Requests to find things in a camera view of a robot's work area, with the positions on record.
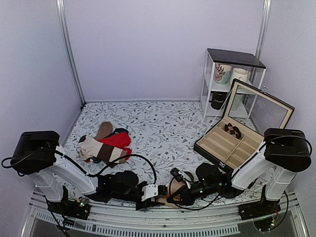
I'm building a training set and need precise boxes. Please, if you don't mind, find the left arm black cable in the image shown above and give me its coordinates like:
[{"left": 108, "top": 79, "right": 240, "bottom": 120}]
[{"left": 1, "top": 148, "right": 158, "bottom": 186}]

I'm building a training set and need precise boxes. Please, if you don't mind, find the dark green sock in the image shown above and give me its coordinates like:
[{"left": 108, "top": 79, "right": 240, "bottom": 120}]
[{"left": 108, "top": 128, "right": 129, "bottom": 137}]

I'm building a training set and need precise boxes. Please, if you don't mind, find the cream white mug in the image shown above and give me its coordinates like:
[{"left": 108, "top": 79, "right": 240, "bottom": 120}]
[{"left": 230, "top": 68, "right": 249, "bottom": 84}]

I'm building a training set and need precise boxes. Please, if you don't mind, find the white frame glass shelf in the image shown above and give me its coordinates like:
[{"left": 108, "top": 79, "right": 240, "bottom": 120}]
[{"left": 200, "top": 48, "right": 266, "bottom": 117}]

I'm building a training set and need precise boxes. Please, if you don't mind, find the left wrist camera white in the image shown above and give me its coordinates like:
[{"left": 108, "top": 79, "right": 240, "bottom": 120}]
[{"left": 141, "top": 184, "right": 158, "bottom": 201}]

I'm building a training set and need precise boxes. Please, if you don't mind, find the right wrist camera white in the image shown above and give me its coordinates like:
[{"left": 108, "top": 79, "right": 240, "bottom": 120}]
[{"left": 169, "top": 168, "right": 194, "bottom": 189}]

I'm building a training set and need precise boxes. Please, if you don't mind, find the black mug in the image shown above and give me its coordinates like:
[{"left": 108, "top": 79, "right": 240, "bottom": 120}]
[{"left": 210, "top": 91, "right": 227, "bottom": 110}]

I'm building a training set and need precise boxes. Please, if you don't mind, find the floral pattern mug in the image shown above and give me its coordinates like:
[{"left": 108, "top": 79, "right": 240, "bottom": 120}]
[{"left": 214, "top": 63, "right": 232, "bottom": 84}]

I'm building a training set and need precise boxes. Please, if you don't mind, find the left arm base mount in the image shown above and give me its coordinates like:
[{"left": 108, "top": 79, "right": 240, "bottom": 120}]
[{"left": 48, "top": 186, "right": 91, "bottom": 220}]

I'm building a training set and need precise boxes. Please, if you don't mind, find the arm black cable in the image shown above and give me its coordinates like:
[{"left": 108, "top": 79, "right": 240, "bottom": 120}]
[
  {"left": 169, "top": 135, "right": 312, "bottom": 211},
  {"left": 1, "top": 148, "right": 158, "bottom": 186}
]

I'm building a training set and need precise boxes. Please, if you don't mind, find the black compartment organizer box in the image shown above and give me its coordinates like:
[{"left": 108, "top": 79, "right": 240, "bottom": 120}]
[{"left": 194, "top": 79, "right": 294, "bottom": 173}]

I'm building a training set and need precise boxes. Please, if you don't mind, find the pale green mug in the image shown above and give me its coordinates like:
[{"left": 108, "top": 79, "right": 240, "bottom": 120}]
[{"left": 231, "top": 94, "right": 244, "bottom": 112}]

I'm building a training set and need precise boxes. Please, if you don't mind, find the beige striped ribbed sock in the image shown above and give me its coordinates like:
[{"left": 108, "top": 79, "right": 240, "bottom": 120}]
[{"left": 156, "top": 171, "right": 195, "bottom": 208}]

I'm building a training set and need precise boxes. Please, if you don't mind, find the tan brown sock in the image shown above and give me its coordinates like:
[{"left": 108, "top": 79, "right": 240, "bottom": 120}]
[{"left": 94, "top": 121, "right": 113, "bottom": 141}]

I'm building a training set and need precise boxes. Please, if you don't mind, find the brown argyle rolled sock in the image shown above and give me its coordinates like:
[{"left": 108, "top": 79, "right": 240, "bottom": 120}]
[{"left": 224, "top": 123, "right": 241, "bottom": 139}]

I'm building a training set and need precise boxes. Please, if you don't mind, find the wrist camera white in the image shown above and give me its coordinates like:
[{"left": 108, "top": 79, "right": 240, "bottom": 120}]
[
  {"left": 141, "top": 184, "right": 158, "bottom": 201},
  {"left": 169, "top": 168, "right": 194, "bottom": 189}
]

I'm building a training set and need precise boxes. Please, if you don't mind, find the brown beige block sock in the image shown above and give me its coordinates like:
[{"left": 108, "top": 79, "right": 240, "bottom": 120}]
[{"left": 79, "top": 135, "right": 127, "bottom": 166}]

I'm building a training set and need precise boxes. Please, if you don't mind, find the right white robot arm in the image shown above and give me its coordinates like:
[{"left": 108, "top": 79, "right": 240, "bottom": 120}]
[{"left": 166, "top": 128, "right": 312, "bottom": 215}]

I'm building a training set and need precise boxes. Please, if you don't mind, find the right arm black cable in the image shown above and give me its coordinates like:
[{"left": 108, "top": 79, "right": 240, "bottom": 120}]
[{"left": 169, "top": 135, "right": 312, "bottom": 211}]

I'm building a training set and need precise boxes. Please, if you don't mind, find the red sock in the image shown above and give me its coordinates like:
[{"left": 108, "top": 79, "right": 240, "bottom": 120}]
[{"left": 99, "top": 133, "right": 131, "bottom": 155}]

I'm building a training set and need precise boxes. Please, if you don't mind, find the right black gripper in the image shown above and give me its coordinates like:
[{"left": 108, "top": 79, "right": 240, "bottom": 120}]
[{"left": 169, "top": 184, "right": 220, "bottom": 207}]

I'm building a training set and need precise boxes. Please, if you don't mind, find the floral tablecloth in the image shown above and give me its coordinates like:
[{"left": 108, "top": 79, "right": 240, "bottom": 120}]
[{"left": 49, "top": 101, "right": 279, "bottom": 208}]

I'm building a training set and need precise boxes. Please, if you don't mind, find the aluminium front rail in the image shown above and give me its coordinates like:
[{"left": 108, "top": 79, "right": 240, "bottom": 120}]
[{"left": 21, "top": 192, "right": 309, "bottom": 237}]

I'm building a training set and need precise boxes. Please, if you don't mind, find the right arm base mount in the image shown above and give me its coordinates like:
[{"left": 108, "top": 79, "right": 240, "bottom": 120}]
[{"left": 238, "top": 191, "right": 289, "bottom": 233}]

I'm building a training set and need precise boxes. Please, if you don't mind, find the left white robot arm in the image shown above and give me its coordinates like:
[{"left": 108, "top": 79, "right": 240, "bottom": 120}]
[{"left": 1, "top": 131, "right": 167, "bottom": 214}]

